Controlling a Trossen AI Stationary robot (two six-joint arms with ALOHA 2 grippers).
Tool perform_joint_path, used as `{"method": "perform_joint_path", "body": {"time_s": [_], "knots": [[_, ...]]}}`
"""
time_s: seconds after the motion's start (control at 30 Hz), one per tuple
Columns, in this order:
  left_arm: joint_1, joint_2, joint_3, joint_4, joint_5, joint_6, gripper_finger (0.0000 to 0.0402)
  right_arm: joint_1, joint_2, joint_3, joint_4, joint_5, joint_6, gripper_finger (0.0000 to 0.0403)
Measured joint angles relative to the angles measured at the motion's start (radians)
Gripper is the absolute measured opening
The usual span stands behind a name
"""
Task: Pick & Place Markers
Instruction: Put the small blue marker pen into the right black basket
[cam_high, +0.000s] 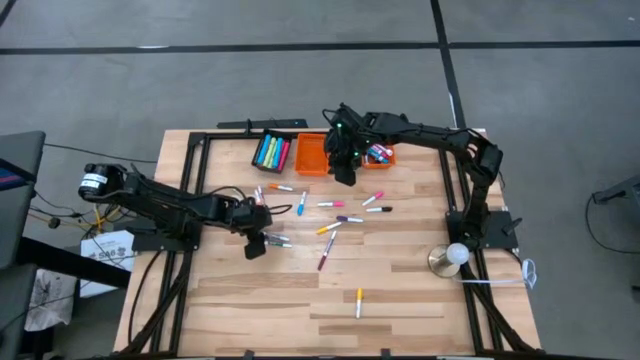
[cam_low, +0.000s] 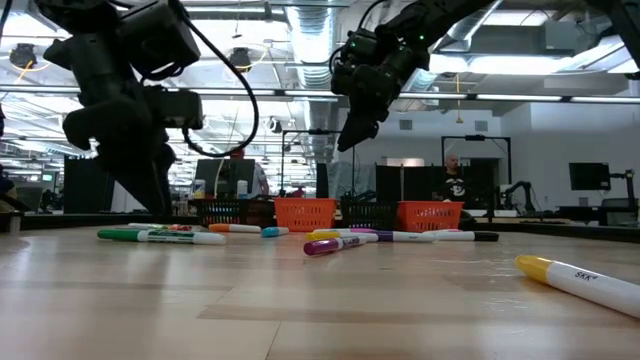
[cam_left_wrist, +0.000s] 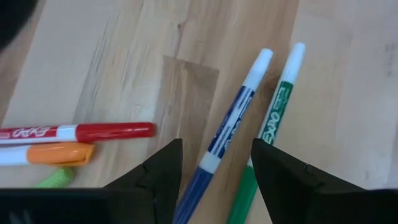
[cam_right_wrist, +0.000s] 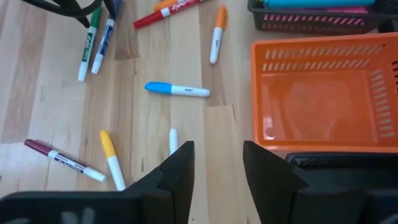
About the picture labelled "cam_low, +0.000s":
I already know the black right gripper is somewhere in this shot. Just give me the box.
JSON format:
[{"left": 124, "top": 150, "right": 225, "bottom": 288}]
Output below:
[{"left": 330, "top": 46, "right": 431, "bottom": 153}]

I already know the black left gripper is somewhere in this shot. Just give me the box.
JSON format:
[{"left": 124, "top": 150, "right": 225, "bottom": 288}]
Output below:
[{"left": 62, "top": 88, "right": 204, "bottom": 218}]

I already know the green capped white marker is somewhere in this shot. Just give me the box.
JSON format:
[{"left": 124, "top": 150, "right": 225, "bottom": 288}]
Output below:
[{"left": 96, "top": 228, "right": 228, "bottom": 247}]

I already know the yellow capped SKK marker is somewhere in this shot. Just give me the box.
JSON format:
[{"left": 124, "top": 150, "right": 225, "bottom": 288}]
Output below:
[{"left": 514, "top": 254, "right": 640, "bottom": 321}]

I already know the thin green marker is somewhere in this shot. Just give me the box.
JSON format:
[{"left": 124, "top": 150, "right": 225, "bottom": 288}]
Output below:
[{"left": 126, "top": 221, "right": 176, "bottom": 232}]

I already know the black narrow panel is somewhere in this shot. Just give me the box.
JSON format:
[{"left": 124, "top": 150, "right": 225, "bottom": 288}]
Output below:
[{"left": 315, "top": 161, "right": 331, "bottom": 200}]

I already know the black partition panel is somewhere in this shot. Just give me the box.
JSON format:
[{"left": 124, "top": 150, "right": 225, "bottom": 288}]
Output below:
[{"left": 374, "top": 158, "right": 501, "bottom": 204}]

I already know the black computer monitor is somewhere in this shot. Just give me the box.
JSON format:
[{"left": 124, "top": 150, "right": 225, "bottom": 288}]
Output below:
[
  {"left": 568, "top": 162, "right": 612, "bottom": 192},
  {"left": 194, "top": 158, "right": 256, "bottom": 200}
]

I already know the black cabinet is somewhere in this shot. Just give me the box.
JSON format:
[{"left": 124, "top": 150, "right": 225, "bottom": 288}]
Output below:
[{"left": 63, "top": 157, "right": 120, "bottom": 215}]

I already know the black plastic mesh basket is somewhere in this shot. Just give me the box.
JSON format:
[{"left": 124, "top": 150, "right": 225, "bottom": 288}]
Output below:
[
  {"left": 339, "top": 201, "right": 400, "bottom": 231},
  {"left": 196, "top": 198, "right": 276, "bottom": 229}
]

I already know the orange capped white marker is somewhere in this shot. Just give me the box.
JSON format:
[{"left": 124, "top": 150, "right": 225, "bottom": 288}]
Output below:
[{"left": 207, "top": 222, "right": 263, "bottom": 235}]

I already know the magenta capped white marker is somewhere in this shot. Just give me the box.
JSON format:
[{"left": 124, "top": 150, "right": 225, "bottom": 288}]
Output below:
[{"left": 314, "top": 227, "right": 378, "bottom": 235}]

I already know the orange plastic mesh basket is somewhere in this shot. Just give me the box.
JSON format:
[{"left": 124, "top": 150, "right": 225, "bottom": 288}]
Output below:
[
  {"left": 394, "top": 200, "right": 466, "bottom": 233},
  {"left": 273, "top": 197, "right": 339, "bottom": 233}
]

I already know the person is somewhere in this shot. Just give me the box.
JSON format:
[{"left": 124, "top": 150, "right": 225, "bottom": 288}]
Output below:
[
  {"left": 433, "top": 153, "right": 477, "bottom": 204},
  {"left": 0, "top": 164, "right": 19, "bottom": 214},
  {"left": 229, "top": 146, "right": 272, "bottom": 201}
]

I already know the yellow capped white marker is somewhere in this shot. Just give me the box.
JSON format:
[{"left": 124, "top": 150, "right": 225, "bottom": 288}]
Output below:
[{"left": 304, "top": 229, "right": 380, "bottom": 244}]

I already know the purple capped Expo marker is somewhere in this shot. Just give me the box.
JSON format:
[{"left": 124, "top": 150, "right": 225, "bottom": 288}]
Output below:
[{"left": 302, "top": 235, "right": 367, "bottom": 258}]

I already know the black ceiling spotlight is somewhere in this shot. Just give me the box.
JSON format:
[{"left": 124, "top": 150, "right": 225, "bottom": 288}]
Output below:
[
  {"left": 8, "top": 43, "right": 39, "bottom": 70},
  {"left": 228, "top": 47, "right": 254, "bottom": 74}
]

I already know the black capped white marker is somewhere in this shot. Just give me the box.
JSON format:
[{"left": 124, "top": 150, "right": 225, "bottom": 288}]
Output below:
[{"left": 424, "top": 229, "right": 501, "bottom": 244}]

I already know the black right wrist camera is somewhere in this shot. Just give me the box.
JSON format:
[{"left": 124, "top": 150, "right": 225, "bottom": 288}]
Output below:
[{"left": 342, "top": 28, "right": 382, "bottom": 66}]

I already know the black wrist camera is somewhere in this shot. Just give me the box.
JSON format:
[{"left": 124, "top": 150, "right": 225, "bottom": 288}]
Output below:
[
  {"left": 116, "top": 0, "right": 202, "bottom": 72},
  {"left": 342, "top": 28, "right": 382, "bottom": 66}
]

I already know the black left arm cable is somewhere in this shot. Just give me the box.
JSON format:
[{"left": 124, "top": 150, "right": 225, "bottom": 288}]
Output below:
[{"left": 172, "top": 4, "right": 261, "bottom": 159}]

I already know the silver ventilation duct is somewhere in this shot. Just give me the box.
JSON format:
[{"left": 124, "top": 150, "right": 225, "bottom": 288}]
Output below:
[{"left": 284, "top": 0, "right": 342, "bottom": 91}]

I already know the black frame stand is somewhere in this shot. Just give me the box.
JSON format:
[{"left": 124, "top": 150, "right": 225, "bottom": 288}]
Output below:
[{"left": 441, "top": 134, "right": 513, "bottom": 201}]

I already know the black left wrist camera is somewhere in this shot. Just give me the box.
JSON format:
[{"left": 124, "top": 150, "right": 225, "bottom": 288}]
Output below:
[{"left": 116, "top": 0, "right": 202, "bottom": 72}]

